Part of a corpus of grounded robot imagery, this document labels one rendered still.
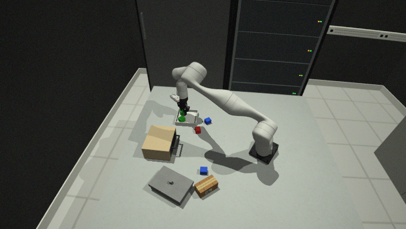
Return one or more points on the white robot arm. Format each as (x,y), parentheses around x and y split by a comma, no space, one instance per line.
(193,75)

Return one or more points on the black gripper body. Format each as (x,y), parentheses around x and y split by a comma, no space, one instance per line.
(184,101)

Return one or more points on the brown cardboard box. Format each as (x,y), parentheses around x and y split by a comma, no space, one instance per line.
(206,186)

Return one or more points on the blue block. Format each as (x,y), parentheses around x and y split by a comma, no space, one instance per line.
(203,170)
(207,120)

